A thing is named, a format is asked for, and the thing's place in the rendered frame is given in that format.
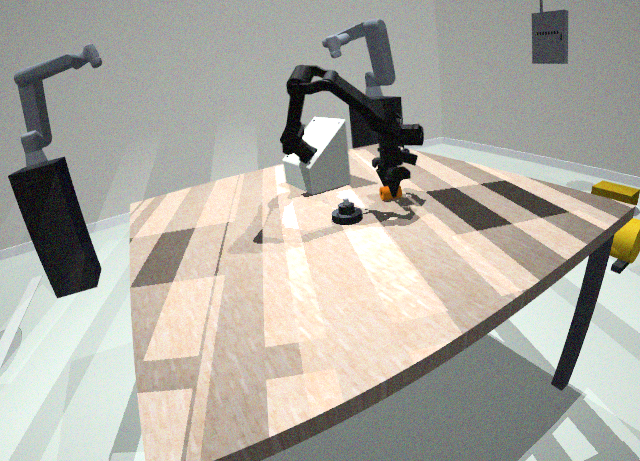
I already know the orange cylinder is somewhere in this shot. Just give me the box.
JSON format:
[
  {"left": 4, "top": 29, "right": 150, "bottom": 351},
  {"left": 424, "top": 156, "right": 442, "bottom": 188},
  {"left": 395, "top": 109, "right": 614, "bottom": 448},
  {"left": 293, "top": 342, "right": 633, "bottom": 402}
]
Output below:
[{"left": 379, "top": 185, "right": 402, "bottom": 200}]

